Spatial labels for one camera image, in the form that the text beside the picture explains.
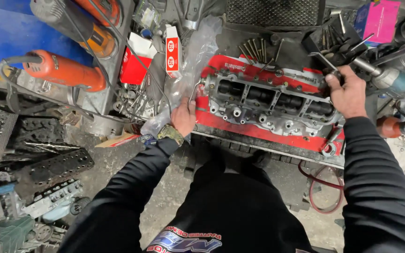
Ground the person's left hand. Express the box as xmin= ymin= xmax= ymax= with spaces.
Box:
xmin=170 ymin=98 xmax=197 ymax=138

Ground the person's right hand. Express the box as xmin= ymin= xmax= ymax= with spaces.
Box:
xmin=325 ymin=65 xmax=368 ymax=119

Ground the bent thin metal rod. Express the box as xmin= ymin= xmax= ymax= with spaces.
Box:
xmin=188 ymin=79 xmax=206 ymax=104

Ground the grey metal bar tool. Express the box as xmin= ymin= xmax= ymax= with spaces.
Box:
xmin=308 ymin=52 xmax=341 ymax=78

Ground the clear plastic bag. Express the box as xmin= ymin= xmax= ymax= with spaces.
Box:
xmin=140 ymin=16 xmax=223 ymax=138

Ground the heap of sockets and bits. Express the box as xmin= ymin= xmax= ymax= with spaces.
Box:
xmin=113 ymin=83 xmax=161 ymax=122

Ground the narrow red white box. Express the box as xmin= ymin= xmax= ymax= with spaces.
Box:
xmin=164 ymin=25 xmax=183 ymax=79

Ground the wide red white box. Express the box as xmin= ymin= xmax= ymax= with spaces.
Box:
xmin=120 ymin=32 xmax=158 ymax=86

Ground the flat cardboard piece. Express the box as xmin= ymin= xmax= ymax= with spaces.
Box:
xmin=94 ymin=131 xmax=142 ymax=148

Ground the silver aluminium cylinder head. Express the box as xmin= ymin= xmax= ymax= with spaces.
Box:
xmin=203 ymin=72 xmax=344 ymax=138

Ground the row of dark engine valves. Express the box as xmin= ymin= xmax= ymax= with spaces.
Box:
xmin=238 ymin=37 xmax=285 ymax=72

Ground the person's black printed shirt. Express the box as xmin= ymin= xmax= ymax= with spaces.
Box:
xmin=142 ymin=150 xmax=316 ymax=253

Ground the black perforated rubber mat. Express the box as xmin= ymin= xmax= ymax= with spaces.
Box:
xmin=225 ymin=0 xmax=326 ymax=28

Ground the orange power tool body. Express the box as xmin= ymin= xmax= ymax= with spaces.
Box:
xmin=22 ymin=49 xmax=107 ymax=93

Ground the orange black power tool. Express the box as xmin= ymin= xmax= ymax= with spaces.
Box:
xmin=73 ymin=0 xmax=122 ymax=28

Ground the grey orange angle grinder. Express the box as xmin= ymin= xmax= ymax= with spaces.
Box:
xmin=30 ymin=0 xmax=117 ymax=59

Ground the black tray of valves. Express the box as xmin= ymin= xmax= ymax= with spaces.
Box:
xmin=302 ymin=14 xmax=375 ymax=67

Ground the heap of old engine parts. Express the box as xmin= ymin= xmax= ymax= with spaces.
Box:
xmin=0 ymin=95 xmax=95 ymax=253

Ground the orange round tool head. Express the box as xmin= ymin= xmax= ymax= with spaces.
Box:
xmin=376 ymin=115 xmax=405 ymax=139

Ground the teal grey power drill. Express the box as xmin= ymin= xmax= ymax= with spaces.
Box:
xmin=351 ymin=56 xmax=405 ymax=100

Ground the pink cardboard box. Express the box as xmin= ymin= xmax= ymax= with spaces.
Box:
xmin=354 ymin=0 xmax=401 ymax=45

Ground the camouflage strap wristwatch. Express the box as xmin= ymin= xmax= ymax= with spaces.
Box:
xmin=157 ymin=124 xmax=185 ymax=147

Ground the steel ring spanner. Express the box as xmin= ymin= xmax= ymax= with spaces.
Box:
xmin=320 ymin=126 xmax=346 ymax=157

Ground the red rubber hose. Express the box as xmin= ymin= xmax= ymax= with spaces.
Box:
xmin=297 ymin=160 xmax=346 ymax=215

